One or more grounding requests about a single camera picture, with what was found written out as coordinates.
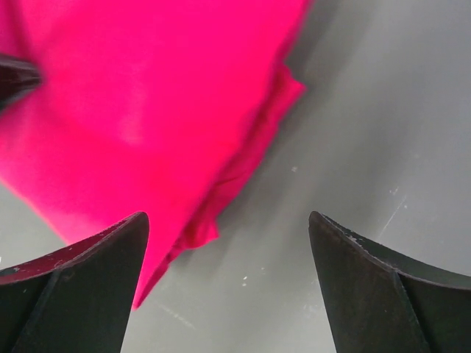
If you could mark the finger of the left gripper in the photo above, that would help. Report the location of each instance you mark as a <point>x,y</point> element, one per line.
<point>17,79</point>

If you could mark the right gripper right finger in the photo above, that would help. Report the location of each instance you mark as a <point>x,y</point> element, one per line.
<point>379,300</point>

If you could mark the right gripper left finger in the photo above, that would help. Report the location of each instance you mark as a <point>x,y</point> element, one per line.
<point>78,298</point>

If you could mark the magenta t shirt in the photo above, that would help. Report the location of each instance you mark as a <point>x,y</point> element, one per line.
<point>164,107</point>

